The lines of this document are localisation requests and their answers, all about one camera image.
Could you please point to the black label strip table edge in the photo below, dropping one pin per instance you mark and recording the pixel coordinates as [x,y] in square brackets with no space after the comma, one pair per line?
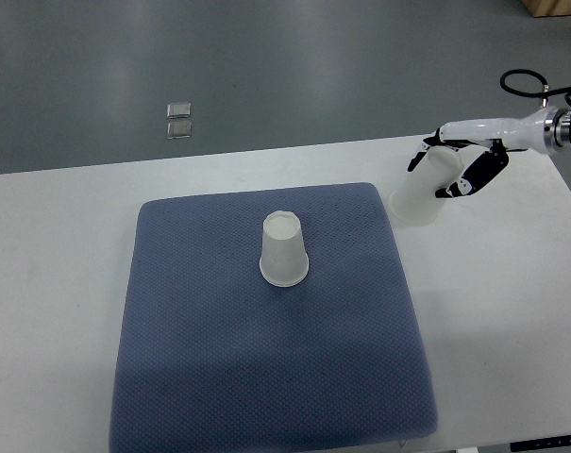
[539,444]

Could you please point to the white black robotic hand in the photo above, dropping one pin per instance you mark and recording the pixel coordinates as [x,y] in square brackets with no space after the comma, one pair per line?
[546,131]

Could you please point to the white paper cup on cushion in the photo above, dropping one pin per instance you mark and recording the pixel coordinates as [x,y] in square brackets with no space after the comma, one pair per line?
[284,261]

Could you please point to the lower metal floor plate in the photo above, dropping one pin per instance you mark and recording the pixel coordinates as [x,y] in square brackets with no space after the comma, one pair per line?
[179,130]

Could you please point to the blue textured cushion mat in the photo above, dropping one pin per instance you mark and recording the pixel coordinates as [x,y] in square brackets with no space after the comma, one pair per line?
[213,358]

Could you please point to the upper metal floor plate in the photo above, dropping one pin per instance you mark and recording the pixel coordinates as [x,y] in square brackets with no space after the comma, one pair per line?
[179,110]

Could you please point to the wooden furniture corner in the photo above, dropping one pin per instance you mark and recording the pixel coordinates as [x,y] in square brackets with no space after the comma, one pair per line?
[548,8]

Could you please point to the metal floor plate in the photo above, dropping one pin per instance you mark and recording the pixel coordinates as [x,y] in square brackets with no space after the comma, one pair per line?
[179,110]
[179,130]

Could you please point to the white paper cup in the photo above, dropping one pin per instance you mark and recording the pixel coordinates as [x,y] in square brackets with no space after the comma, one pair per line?
[284,261]
[415,201]

